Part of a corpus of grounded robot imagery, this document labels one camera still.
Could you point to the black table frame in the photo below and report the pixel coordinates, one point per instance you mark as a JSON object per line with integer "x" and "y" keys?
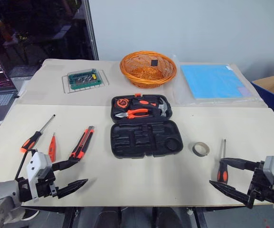
{"x": 69, "y": 217}

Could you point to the orange test pen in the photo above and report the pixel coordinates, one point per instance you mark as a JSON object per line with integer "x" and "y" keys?
{"x": 51, "y": 148}

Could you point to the metal window pillar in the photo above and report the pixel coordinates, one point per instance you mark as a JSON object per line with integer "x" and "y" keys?
{"x": 90, "y": 28}

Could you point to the black plastic tool case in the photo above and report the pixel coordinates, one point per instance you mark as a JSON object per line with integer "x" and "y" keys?
{"x": 127, "y": 147}

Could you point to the dark rounded shape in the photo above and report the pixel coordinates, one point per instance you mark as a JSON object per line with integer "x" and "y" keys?
{"x": 108, "y": 218}
{"x": 170, "y": 218}

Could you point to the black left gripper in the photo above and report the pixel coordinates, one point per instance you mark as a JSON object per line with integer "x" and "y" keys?
{"x": 47, "y": 187}

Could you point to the green screwdriver bit case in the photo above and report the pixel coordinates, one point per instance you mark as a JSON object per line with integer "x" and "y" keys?
{"x": 83, "y": 79}

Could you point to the grey tape roll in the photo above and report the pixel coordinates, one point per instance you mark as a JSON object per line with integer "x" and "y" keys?
{"x": 195, "y": 150}

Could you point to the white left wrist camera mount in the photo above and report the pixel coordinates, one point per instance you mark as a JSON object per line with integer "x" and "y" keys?
{"x": 38, "y": 164}

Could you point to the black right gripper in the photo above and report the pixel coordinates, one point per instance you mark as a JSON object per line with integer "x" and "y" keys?
{"x": 266, "y": 190}

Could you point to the orange black utility knife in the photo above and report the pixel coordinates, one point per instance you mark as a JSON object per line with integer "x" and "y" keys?
{"x": 81, "y": 145}

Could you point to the small black square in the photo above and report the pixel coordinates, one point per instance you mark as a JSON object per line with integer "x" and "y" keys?
{"x": 154, "y": 63}

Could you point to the clear plastic sleeve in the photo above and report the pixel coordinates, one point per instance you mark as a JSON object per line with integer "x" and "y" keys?
{"x": 182, "y": 95}

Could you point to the blue sheet pad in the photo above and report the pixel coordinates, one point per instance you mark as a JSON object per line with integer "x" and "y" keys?
{"x": 210, "y": 80}

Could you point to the claw hammer orange black grip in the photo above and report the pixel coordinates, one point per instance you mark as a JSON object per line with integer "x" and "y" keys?
{"x": 164, "y": 108}

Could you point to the orange black tape measure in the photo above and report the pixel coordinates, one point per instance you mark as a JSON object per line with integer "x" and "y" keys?
{"x": 121, "y": 102}

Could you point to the orange woven basket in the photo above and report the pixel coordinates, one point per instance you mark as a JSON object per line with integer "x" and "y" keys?
{"x": 132, "y": 76}

